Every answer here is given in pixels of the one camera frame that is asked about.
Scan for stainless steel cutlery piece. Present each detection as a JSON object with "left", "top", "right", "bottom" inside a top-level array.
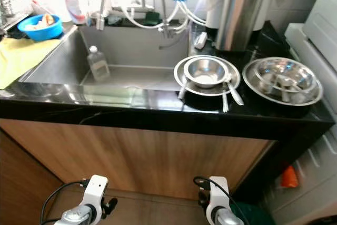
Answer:
[{"left": 178, "top": 76, "right": 190, "bottom": 101}]

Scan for yellow cloth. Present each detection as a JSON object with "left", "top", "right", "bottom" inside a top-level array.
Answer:
[{"left": 0, "top": 36, "right": 63, "bottom": 90}]

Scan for large stainless steel basin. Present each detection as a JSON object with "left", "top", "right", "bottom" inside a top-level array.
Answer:
[{"left": 242, "top": 56, "right": 324, "bottom": 107}]

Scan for white ribbed appliance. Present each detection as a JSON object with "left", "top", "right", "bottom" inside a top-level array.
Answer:
[{"left": 262, "top": 0, "right": 337, "bottom": 225}]

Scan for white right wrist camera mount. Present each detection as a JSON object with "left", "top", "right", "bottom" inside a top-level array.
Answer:
[{"left": 207, "top": 176, "right": 232, "bottom": 214}]

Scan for clear plastic bottle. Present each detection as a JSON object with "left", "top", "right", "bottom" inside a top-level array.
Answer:
[{"left": 87, "top": 45, "right": 111, "bottom": 82}]

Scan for blue plastic bowl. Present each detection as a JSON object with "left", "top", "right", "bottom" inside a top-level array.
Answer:
[{"left": 17, "top": 14, "right": 64, "bottom": 42}]

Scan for chrome pull-out faucet sprayer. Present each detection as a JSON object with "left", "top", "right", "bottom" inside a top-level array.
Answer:
[{"left": 96, "top": 0, "right": 111, "bottom": 31}]

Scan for stainless steel sink basin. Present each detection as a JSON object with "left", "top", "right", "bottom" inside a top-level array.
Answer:
[{"left": 22, "top": 25, "right": 193, "bottom": 91}]

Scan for round stainless steel plate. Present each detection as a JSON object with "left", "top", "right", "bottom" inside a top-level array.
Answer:
[{"left": 173, "top": 55, "right": 242, "bottom": 97}]

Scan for stainless steel knife block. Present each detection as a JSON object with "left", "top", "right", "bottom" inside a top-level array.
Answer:
[{"left": 214, "top": 0, "right": 270, "bottom": 52}]

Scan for white plastic sink clip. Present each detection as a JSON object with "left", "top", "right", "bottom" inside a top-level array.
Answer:
[{"left": 193, "top": 31, "right": 208, "bottom": 50}]

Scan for white red-capped soap bottle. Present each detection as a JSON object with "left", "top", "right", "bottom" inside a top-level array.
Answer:
[{"left": 65, "top": 0, "right": 87, "bottom": 25}]

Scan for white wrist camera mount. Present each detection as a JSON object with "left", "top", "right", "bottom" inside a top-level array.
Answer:
[
  {"left": 83, "top": 174, "right": 109, "bottom": 211},
  {"left": 207, "top": 176, "right": 232, "bottom": 214}
]

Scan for stainless steel spoon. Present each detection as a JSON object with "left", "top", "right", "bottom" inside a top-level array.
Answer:
[{"left": 225, "top": 77, "right": 245, "bottom": 106}]

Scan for brown wood cabinet door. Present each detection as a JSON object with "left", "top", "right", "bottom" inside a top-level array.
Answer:
[{"left": 0, "top": 119, "right": 277, "bottom": 200}]

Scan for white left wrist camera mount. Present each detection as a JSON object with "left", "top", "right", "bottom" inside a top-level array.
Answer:
[{"left": 83, "top": 174, "right": 109, "bottom": 211}]

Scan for shallow stainless steel bowl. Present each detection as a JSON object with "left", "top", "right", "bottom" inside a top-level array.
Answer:
[{"left": 254, "top": 58, "right": 318, "bottom": 95}]

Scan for stainless steel fork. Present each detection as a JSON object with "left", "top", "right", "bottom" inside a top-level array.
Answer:
[{"left": 221, "top": 87, "right": 231, "bottom": 114}]

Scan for dark green bin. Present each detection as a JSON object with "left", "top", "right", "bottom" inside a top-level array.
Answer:
[{"left": 236, "top": 201, "right": 275, "bottom": 225}]

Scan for dark green sponge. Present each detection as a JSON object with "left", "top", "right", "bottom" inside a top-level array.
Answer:
[{"left": 145, "top": 11, "right": 163, "bottom": 26}]

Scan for orange plastic bag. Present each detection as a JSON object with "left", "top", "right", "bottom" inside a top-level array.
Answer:
[{"left": 280, "top": 165, "right": 300, "bottom": 189}]

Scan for brown wood side panel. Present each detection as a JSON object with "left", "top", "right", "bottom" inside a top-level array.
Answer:
[{"left": 0, "top": 130, "right": 44, "bottom": 225}]

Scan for chrome gooseneck tap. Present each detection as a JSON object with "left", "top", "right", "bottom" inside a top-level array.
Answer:
[{"left": 154, "top": 0, "right": 190, "bottom": 38}]

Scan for orange food scraps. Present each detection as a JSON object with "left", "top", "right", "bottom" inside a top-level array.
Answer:
[{"left": 27, "top": 14, "right": 56, "bottom": 30}]

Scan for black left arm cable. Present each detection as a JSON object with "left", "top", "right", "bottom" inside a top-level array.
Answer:
[{"left": 41, "top": 180, "right": 88, "bottom": 225}]

